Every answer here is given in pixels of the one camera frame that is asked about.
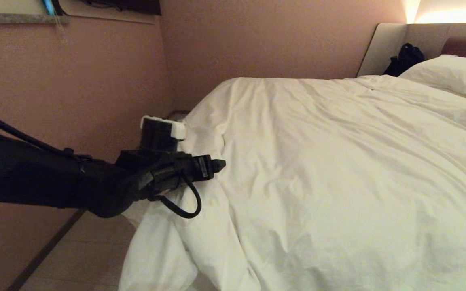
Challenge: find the black cable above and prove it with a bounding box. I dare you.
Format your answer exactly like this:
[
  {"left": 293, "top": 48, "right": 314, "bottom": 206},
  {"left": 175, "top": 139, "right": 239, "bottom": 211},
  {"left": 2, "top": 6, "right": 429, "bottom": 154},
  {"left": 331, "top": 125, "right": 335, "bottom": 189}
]
[
  {"left": 0, "top": 106, "right": 93, "bottom": 162},
  {"left": 152, "top": 173, "right": 202, "bottom": 219}
]

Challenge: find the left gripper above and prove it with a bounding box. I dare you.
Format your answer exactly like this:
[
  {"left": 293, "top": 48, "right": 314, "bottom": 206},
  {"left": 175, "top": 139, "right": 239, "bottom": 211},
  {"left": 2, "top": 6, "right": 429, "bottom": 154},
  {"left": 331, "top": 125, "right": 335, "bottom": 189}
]
[{"left": 147, "top": 154, "right": 227, "bottom": 194}]

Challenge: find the white duvet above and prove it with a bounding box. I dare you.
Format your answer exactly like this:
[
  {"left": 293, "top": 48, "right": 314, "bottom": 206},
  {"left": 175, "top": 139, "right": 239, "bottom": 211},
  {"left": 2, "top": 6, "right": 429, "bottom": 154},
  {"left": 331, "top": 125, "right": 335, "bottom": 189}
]
[{"left": 118, "top": 75, "right": 466, "bottom": 291}]

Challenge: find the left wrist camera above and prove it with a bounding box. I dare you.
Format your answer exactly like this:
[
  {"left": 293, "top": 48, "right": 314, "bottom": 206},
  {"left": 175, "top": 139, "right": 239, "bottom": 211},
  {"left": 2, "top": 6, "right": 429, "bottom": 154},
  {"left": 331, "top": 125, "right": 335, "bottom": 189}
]
[{"left": 116, "top": 115, "right": 187, "bottom": 164}]

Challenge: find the black bag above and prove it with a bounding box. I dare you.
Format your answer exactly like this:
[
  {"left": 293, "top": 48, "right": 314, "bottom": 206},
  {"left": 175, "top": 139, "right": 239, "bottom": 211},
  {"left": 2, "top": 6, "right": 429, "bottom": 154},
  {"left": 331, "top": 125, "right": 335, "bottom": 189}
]
[{"left": 383, "top": 42, "right": 425, "bottom": 77}]

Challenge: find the grey wall shelf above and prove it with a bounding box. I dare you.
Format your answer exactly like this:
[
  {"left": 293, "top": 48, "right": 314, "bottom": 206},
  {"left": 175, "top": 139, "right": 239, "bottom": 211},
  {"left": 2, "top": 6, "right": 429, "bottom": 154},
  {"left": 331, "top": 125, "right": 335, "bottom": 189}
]
[{"left": 0, "top": 12, "right": 72, "bottom": 24}]

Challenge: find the beige padded headboard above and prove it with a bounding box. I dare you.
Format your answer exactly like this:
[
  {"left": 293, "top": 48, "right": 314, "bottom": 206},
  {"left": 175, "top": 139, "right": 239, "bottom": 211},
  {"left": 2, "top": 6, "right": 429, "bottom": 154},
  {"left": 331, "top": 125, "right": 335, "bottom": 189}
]
[{"left": 356, "top": 22, "right": 466, "bottom": 78}]

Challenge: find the dark wall-mounted screen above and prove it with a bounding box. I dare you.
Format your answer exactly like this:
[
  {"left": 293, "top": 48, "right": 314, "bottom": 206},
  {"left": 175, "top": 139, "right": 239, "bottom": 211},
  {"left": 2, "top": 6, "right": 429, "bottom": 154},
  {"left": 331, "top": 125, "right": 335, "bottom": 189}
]
[{"left": 80, "top": 0, "right": 162, "bottom": 16}]

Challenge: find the white pillow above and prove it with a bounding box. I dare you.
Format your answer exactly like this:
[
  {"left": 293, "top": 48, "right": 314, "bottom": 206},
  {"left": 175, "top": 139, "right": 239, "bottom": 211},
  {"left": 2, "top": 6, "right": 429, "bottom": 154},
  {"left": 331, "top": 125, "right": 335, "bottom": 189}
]
[{"left": 399, "top": 54, "right": 466, "bottom": 102}]

